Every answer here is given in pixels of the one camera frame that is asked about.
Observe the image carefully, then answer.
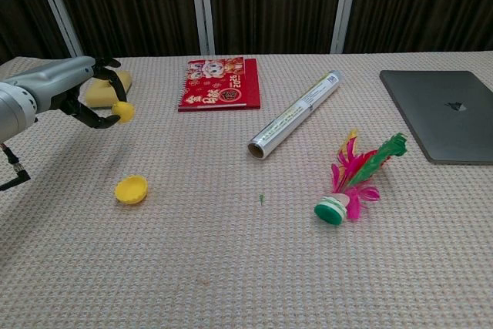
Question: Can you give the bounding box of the dark ribbed partition panel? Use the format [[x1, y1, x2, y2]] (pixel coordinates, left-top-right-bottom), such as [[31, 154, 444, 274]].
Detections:
[[48, 0, 203, 59], [207, 0, 344, 55], [344, 0, 493, 54], [0, 0, 74, 64]]

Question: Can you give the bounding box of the silver foil roll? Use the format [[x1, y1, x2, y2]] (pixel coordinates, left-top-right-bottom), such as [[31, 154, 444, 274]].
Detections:
[[246, 69, 343, 159]]

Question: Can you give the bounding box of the red spiral desk calendar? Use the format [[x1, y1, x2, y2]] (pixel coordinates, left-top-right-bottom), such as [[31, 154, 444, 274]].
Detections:
[[177, 57, 262, 113]]

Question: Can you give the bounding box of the colourful feather shuttlecock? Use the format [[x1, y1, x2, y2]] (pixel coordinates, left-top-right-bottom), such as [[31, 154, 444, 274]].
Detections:
[[314, 128, 408, 227]]

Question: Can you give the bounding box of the grey closed laptop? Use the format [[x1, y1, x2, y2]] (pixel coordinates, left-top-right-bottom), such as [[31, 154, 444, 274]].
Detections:
[[379, 69, 493, 166]]

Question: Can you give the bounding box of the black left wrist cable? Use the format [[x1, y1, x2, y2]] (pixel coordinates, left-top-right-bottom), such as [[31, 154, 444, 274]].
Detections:
[[0, 143, 32, 192]]

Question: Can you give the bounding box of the beige woven tablecloth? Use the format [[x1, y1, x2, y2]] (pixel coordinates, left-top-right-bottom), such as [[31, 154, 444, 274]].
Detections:
[[0, 51, 493, 329]]

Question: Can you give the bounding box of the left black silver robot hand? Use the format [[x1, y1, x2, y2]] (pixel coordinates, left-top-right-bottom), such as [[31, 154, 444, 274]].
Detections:
[[0, 55, 129, 129]]

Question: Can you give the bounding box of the white aluminium frame post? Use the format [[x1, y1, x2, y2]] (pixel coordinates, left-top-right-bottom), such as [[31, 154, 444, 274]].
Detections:
[[188, 0, 216, 56], [29, 0, 85, 59], [330, 0, 361, 55]]

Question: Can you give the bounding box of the yellow sponge with hole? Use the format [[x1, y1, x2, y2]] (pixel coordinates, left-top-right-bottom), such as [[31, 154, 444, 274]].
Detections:
[[85, 70, 134, 109]]

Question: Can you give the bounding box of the yellow capsule half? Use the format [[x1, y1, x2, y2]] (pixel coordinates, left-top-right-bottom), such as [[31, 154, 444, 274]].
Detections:
[[114, 175, 149, 205]]

